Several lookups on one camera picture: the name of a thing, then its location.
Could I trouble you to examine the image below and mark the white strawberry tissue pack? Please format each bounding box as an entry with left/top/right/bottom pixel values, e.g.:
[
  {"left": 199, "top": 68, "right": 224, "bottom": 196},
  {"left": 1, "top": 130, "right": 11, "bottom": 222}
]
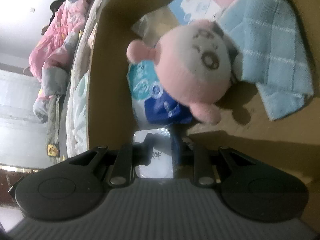
[{"left": 133, "top": 128, "right": 174, "bottom": 179}]

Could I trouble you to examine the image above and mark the teal sponge pack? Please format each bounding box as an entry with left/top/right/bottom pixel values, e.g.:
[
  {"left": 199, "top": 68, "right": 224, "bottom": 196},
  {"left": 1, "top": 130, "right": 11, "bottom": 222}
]
[{"left": 126, "top": 61, "right": 158, "bottom": 128}]

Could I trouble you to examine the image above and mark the pink plush toy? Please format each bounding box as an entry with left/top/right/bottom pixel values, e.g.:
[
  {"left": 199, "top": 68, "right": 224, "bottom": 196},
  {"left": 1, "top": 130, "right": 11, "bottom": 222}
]
[{"left": 126, "top": 19, "right": 232, "bottom": 125}]

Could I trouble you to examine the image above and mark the light blue towel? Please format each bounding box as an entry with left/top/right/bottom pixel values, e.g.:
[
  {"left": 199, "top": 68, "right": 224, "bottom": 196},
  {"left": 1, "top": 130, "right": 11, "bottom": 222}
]
[{"left": 218, "top": 0, "right": 314, "bottom": 120}]

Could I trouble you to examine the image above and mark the white blue tissue pack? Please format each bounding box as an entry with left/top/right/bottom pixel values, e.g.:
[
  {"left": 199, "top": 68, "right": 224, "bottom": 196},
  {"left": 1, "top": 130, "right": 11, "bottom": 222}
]
[{"left": 168, "top": 0, "right": 223, "bottom": 25}]

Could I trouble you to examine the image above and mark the white plastic bag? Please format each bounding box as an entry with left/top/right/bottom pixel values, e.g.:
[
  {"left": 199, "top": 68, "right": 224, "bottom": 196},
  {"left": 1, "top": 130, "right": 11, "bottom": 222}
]
[{"left": 72, "top": 72, "right": 88, "bottom": 155}]

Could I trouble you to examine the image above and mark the yellow picture card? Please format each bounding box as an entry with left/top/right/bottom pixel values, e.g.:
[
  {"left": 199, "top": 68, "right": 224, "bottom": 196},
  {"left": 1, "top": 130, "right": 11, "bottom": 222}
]
[{"left": 47, "top": 144, "right": 60, "bottom": 158}]

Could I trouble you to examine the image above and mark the brown cardboard box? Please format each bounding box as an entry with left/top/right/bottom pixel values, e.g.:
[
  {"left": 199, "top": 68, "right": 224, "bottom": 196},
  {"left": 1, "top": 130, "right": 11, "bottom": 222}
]
[{"left": 87, "top": 0, "right": 320, "bottom": 228}]

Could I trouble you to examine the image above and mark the white fuzzy blanket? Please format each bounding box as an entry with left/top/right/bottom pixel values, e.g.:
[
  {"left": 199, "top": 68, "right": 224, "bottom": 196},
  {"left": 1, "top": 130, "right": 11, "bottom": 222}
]
[{"left": 66, "top": 0, "right": 106, "bottom": 158}]

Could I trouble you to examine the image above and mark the pink grey quilt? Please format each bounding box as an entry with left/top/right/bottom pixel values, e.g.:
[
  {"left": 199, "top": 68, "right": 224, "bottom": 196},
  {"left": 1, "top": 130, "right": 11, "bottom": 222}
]
[{"left": 29, "top": 0, "right": 94, "bottom": 124}]

